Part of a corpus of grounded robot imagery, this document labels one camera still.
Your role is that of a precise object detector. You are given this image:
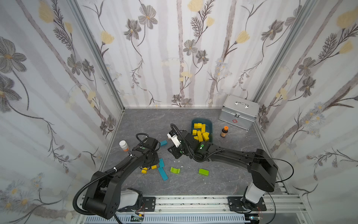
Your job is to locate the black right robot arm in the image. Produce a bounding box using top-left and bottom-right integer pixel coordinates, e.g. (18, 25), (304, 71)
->
(167, 124), (279, 204)

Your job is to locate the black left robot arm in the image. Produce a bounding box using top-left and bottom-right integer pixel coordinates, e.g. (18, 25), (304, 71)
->
(72, 133), (160, 219)

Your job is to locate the upright teal block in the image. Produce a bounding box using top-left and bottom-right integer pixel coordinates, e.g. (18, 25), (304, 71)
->
(159, 158), (165, 168)

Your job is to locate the small teal block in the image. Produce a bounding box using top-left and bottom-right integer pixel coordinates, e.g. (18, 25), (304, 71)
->
(160, 140), (167, 147)

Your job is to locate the long teal block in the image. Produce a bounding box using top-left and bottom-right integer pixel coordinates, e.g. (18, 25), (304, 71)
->
(158, 167), (168, 181)

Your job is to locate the green flat block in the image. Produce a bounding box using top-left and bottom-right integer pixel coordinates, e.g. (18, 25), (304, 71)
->
(198, 169), (209, 176)

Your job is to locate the green arch block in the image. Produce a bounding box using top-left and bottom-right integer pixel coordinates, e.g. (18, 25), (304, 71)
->
(170, 167), (180, 174)

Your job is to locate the white cap orange bottle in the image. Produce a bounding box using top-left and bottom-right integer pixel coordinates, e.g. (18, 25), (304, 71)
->
(119, 140), (130, 152)

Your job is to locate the orange cap brown bottle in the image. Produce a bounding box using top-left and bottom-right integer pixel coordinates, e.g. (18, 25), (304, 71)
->
(221, 126), (228, 137)

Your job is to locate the silver metal case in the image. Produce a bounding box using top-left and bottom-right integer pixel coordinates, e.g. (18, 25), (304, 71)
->
(219, 95), (259, 131)

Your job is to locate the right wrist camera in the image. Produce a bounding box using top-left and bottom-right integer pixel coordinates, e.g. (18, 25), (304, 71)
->
(167, 131), (181, 148)

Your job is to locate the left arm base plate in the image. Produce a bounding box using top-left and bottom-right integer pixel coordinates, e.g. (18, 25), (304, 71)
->
(131, 197), (156, 212)

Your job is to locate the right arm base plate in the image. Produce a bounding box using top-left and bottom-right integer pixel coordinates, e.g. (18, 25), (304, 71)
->
(227, 196), (267, 213)

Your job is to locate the aluminium rail frame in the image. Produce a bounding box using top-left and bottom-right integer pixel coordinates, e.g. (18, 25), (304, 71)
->
(77, 195), (313, 224)

